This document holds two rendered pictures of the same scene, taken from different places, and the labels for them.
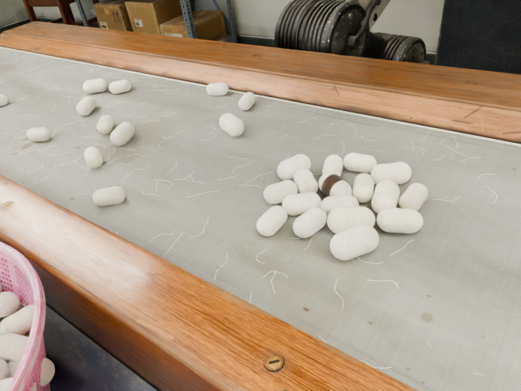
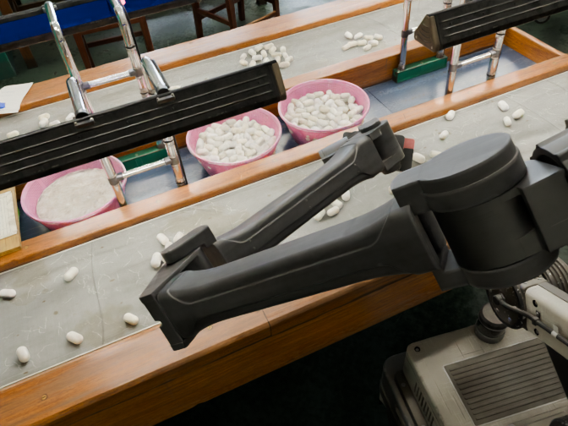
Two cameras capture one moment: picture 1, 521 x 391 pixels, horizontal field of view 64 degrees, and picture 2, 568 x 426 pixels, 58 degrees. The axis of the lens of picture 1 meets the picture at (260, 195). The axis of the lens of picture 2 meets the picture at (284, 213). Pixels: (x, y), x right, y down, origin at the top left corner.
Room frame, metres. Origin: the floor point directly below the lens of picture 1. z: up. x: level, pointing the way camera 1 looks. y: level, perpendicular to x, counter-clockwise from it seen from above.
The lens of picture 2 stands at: (0.64, -0.90, 1.61)
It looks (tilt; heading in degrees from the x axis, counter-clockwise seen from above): 45 degrees down; 119
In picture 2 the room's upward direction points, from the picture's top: 6 degrees counter-clockwise
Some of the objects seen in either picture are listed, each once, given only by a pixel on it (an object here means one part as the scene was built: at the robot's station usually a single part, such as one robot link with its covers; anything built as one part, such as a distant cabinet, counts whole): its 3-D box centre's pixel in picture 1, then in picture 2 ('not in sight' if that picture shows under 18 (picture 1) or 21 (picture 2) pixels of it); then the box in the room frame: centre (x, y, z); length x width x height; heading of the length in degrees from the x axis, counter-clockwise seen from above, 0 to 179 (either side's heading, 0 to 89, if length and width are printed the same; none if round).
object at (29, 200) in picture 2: not in sight; (80, 198); (-0.32, -0.26, 0.72); 0.27 x 0.27 x 0.10
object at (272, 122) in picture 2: not in sight; (236, 145); (-0.03, 0.07, 0.72); 0.27 x 0.27 x 0.10
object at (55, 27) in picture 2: not in sight; (111, 85); (-0.35, 0.00, 0.90); 0.20 x 0.19 x 0.45; 49
